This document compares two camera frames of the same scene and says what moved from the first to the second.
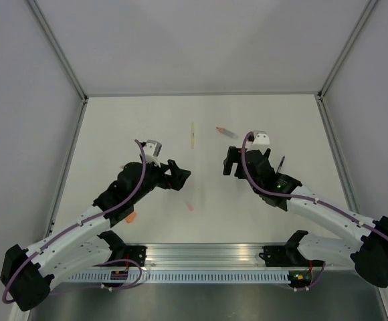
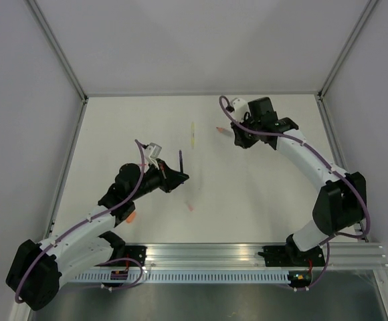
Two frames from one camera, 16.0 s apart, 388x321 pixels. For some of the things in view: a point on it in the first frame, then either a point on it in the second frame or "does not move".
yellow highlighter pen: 192,135 does not move
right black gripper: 233,156 → 240,140
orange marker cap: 130,217 does not move
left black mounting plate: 137,253 does not move
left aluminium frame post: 59,49 does not move
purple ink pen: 281,162 → 181,164
